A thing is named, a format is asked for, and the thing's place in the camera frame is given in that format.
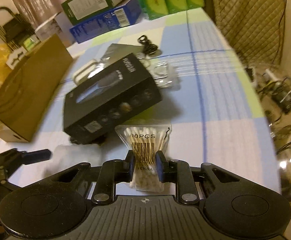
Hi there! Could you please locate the frosted plastic cup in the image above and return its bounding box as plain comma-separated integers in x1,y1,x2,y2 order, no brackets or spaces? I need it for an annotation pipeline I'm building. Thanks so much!
51,144,102,172

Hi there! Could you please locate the cotton swab bag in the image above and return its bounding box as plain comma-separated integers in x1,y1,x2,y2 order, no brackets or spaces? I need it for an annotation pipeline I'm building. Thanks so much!
115,120,172,193

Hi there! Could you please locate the black shaver box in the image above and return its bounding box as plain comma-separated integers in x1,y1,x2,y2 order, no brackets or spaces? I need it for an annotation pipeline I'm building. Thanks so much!
63,53,162,144

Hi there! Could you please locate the yellow plastic bag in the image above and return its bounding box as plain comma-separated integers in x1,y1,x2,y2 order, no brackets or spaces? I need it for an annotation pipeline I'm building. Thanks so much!
0,43,12,84

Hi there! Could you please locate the white rectangular case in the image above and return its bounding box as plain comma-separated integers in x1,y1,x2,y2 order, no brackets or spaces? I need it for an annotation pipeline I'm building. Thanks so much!
72,59,104,86

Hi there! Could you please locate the clear plastic packet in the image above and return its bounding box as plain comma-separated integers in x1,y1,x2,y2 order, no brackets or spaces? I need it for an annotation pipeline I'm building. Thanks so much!
140,59,180,90

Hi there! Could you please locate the white cutout cardboard piece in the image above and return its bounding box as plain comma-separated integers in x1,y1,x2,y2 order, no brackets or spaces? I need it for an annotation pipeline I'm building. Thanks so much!
6,47,27,69

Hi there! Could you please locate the silver foil pouch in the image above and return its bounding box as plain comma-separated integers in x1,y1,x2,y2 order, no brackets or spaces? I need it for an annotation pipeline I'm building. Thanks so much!
100,43,143,64

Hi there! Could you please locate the black folding cart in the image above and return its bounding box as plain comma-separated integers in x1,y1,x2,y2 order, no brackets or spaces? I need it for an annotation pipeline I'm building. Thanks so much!
0,7,35,50

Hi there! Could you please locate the small black fan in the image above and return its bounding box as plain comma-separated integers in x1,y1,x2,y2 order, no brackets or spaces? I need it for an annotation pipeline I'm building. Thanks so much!
271,85,291,114

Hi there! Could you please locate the white printed box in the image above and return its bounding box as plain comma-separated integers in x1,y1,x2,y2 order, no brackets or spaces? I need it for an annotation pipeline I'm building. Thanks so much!
35,12,75,47

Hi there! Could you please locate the blue cardboard box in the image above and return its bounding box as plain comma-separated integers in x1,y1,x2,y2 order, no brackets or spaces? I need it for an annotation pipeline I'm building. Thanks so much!
70,0,142,43

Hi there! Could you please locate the quilted beige chair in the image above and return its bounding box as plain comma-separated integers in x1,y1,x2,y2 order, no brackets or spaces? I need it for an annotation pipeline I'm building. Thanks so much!
212,0,286,65

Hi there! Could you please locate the black charger cable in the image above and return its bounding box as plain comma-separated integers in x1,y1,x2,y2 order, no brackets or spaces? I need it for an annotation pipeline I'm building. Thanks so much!
278,0,288,65

